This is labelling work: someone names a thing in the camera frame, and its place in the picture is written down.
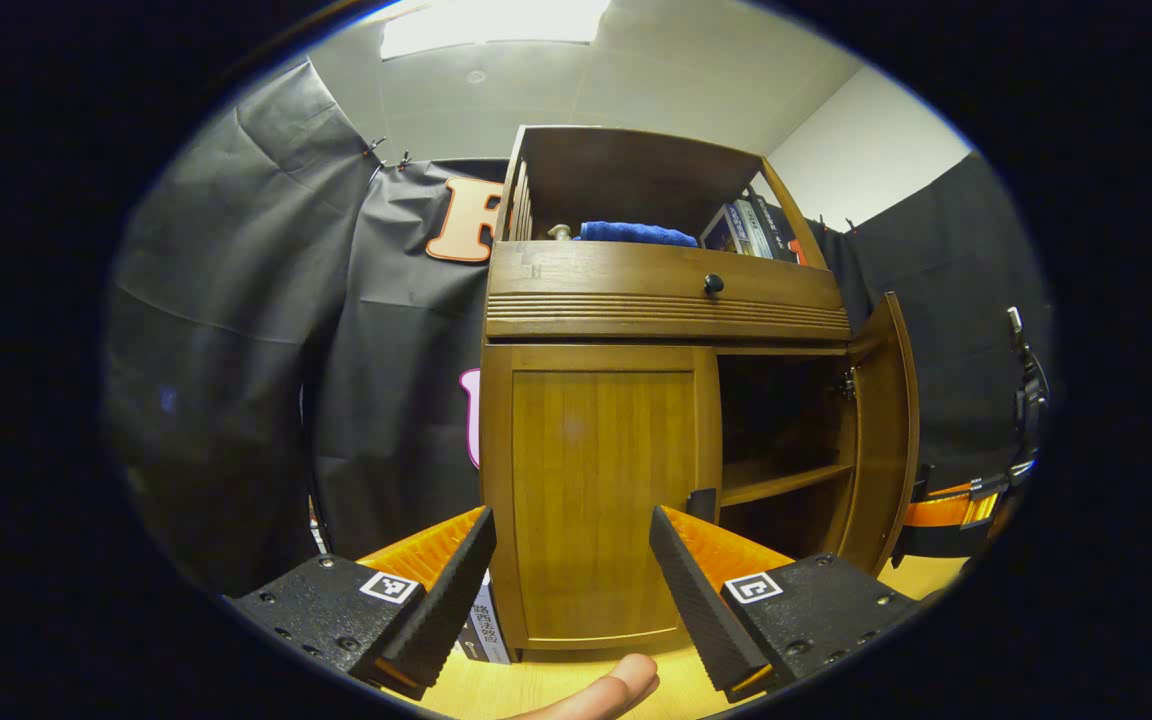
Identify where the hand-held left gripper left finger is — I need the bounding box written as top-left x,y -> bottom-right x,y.
226,505 -> 499,701

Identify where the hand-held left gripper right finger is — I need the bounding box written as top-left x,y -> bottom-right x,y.
649,504 -> 927,704

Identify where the wooden cabinet door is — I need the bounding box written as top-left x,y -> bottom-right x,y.
836,292 -> 922,579
484,345 -> 724,651

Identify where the wooden double-door shoe cabinet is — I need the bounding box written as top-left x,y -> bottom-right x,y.
479,125 -> 922,666

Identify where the wooden cabinet drawer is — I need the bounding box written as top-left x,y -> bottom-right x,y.
484,240 -> 852,344

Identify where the pale blue thick book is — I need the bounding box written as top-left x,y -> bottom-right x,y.
466,572 -> 513,664

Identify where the black slim book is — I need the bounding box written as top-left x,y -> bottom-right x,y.
748,192 -> 797,263

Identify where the black backdrop cloth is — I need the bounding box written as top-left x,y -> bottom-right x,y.
106,55 -> 1052,601

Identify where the grey slim book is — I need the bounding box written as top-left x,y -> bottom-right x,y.
726,198 -> 772,259

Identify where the dark blue slim book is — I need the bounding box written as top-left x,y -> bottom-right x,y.
699,205 -> 737,253

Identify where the blue folded towel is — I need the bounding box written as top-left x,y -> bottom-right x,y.
579,221 -> 699,248

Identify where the ceiling light panel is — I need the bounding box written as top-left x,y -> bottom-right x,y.
379,0 -> 612,61

